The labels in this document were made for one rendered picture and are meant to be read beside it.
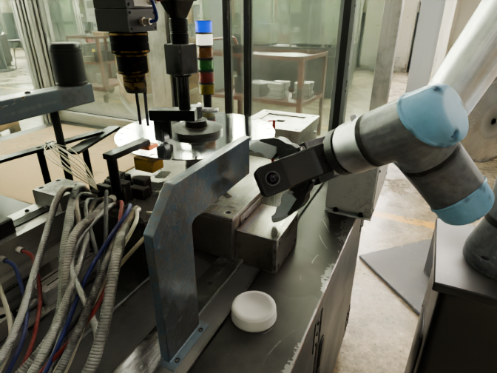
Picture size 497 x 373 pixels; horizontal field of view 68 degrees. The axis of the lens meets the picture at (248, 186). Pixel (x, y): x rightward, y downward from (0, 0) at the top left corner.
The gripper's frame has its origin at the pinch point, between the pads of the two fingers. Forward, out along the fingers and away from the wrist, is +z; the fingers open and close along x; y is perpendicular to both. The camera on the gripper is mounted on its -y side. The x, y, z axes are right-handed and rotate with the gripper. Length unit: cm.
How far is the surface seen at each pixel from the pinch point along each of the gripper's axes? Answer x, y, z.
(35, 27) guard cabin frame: 90, 2, 96
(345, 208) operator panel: -12.3, 24.6, 2.1
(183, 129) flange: 15.6, -3.6, 11.0
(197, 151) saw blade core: 9.3, -7.3, 3.2
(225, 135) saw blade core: 11.5, 2.3, 6.2
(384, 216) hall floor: -47, 161, 85
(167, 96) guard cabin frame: 41, 26, 60
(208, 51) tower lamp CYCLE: 37.7, 19.4, 21.9
